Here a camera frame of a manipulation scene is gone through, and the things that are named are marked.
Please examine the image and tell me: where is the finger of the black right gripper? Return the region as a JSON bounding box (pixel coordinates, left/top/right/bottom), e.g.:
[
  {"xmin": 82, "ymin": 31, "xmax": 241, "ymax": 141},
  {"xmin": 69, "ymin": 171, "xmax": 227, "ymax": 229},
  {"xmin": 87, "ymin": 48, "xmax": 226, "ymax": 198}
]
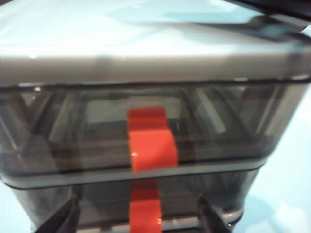
[{"xmin": 131, "ymin": 14, "xmax": 311, "ymax": 46}]

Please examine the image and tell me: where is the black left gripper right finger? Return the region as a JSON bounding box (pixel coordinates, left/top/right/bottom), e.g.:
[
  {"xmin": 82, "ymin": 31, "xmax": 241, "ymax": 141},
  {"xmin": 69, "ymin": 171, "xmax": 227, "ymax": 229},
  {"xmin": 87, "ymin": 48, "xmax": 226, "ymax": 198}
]
[{"xmin": 198, "ymin": 194, "xmax": 231, "ymax": 233}]

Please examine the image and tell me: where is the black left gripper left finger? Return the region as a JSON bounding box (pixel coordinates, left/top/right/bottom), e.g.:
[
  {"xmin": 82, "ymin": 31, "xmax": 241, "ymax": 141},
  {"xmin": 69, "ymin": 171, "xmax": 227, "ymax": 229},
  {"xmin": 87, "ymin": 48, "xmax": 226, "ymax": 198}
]
[{"xmin": 31, "ymin": 191, "xmax": 81, "ymax": 233}]

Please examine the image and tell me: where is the smoky drawer with red handle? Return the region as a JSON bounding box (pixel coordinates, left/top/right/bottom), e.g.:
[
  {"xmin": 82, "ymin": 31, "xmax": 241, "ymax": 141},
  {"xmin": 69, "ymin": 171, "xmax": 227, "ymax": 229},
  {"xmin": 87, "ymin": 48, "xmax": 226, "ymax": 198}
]
[
  {"xmin": 0, "ymin": 82, "xmax": 311, "ymax": 190},
  {"xmin": 14, "ymin": 169, "xmax": 258, "ymax": 233}
]

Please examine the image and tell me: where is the white plastic drawer cabinet frame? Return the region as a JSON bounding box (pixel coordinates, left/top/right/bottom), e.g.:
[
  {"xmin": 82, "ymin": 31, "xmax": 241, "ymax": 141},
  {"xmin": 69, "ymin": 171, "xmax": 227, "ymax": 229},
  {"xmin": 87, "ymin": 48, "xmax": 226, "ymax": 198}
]
[{"xmin": 0, "ymin": 14, "xmax": 311, "ymax": 233}]

